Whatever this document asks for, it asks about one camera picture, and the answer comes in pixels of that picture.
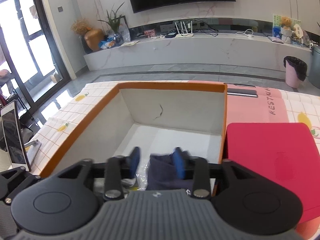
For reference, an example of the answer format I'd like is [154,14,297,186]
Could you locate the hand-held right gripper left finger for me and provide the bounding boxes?
[57,147,142,201]

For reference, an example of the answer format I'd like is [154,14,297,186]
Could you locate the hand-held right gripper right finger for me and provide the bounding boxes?
[172,147,257,201]

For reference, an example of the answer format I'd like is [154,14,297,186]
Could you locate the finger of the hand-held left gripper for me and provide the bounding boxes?
[0,166,42,204]

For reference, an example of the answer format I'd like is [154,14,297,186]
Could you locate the navy cloth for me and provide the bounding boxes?
[146,151,194,192]

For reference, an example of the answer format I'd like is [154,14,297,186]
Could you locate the orange storage box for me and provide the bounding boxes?
[40,81,228,195]

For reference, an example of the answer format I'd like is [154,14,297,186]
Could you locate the metal phone stand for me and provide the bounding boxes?
[24,140,42,165]

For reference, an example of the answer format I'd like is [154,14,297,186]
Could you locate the white phone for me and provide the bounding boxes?
[0,101,32,172]

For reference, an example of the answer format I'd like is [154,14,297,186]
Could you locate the red box with clear front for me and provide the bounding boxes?
[224,122,320,225]

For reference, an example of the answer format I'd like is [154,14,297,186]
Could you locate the marble television console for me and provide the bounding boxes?
[83,17,313,72]

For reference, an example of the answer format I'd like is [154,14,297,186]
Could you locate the blue snack packets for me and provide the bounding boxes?
[98,36,117,50]

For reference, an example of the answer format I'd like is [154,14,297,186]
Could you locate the gold vase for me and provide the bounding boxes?
[84,29,105,52]

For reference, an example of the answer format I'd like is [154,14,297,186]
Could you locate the white router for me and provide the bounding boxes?
[174,21,194,38]

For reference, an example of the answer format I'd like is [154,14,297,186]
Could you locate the green plant in glass vase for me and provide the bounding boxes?
[97,2,125,39]

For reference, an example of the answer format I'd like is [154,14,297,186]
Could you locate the pink bin with black bag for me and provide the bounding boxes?
[284,56,308,88]

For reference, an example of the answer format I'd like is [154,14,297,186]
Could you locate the dried yellow flowers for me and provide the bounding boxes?
[71,17,91,35]

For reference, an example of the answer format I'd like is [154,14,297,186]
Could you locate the black framed glass door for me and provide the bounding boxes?
[0,0,70,120]

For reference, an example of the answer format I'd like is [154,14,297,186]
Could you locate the green blue picture card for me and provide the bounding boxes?
[272,14,302,39]

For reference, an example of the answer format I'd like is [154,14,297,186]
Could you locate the grey trash can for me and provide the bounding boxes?
[309,45,320,89]

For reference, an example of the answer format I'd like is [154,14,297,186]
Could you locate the brown teddy bear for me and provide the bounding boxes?
[280,16,294,44]

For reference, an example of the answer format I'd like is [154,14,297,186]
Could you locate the round paper fan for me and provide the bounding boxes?
[292,24,304,42]

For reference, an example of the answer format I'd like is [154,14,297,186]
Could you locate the white charger cable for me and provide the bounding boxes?
[235,29,254,39]

